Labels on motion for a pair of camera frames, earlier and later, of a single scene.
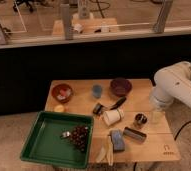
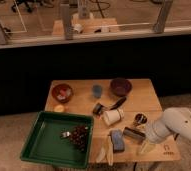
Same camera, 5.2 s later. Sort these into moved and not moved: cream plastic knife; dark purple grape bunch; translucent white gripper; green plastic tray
Moved: translucent white gripper
Not moved: green plastic tray; cream plastic knife; dark purple grape bunch
